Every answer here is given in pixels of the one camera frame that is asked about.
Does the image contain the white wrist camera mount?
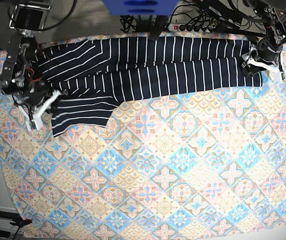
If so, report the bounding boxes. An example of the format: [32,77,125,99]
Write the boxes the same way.
[246,58,285,80]
[12,88,63,132]

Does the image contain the blue box overhead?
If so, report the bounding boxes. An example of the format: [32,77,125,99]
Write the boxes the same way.
[103,0,178,16]

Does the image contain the tangled black cables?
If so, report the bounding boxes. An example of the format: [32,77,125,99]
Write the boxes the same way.
[119,0,236,33]

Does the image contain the white labelled power strip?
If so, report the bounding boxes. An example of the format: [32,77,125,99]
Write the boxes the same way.
[165,22,217,33]

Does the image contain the patterned pastel tablecloth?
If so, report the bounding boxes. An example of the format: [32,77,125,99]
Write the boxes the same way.
[0,45,286,240]

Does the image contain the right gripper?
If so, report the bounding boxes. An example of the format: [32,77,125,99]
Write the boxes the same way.
[32,88,67,114]

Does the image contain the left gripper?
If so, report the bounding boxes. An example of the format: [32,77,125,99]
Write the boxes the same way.
[241,43,265,78]

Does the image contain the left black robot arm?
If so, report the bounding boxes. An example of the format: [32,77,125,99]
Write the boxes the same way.
[199,0,286,78]

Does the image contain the blue orange clamp bottom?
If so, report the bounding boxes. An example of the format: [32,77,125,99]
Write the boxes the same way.
[10,218,33,234]

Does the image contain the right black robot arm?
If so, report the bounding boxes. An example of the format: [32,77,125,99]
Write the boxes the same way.
[0,0,62,117]

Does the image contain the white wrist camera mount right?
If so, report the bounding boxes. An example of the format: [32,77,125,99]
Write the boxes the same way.
[12,88,63,132]

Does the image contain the navy white striped T-shirt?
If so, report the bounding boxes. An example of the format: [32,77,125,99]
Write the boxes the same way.
[31,36,262,136]

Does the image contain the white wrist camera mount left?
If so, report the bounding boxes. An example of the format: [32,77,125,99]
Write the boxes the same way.
[246,58,285,80]

